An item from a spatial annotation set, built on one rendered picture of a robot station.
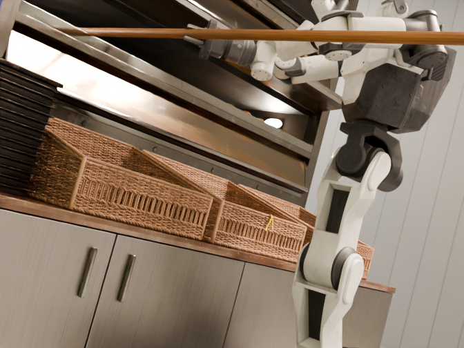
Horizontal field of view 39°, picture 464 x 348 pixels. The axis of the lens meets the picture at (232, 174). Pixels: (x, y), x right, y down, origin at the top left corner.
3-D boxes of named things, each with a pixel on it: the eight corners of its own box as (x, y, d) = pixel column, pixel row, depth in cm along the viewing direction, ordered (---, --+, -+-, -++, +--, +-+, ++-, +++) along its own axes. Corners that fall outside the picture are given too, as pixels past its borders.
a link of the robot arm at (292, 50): (282, 64, 197) (335, 45, 183) (279, 32, 198) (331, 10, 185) (304, 70, 204) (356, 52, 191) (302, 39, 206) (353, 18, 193)
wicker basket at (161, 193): (-21, 181, 208) (5, 99, 211) (113, 215, 251) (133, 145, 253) (68, 210, 176) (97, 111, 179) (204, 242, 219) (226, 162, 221)
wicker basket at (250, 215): (119, 216, 253) (139, 147, 255) (212, 239, 296) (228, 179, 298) (211, 244, 222) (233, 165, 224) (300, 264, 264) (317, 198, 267)
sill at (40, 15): (7, 11, 215) (11, -1, 215) (302, 152, 351) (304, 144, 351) (17, 10, 211) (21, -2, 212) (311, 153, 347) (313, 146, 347)
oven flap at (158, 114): (0, 75, 210) (6, 20, 215) (301, 193, 345) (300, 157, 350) (8, 72, 207) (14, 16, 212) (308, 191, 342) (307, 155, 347)
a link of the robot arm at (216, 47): (213, 14, 198) (250, 27, 201) (207, 22, 208) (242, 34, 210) (202, 54, 197) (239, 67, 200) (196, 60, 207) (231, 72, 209)
